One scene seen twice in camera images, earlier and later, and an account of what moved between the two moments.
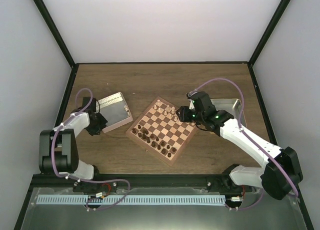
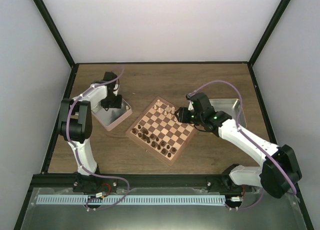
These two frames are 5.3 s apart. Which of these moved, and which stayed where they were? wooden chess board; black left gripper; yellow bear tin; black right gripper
Moved: black left gripper
Stayed: yellow bear tin; wooden chess board; black right gripper
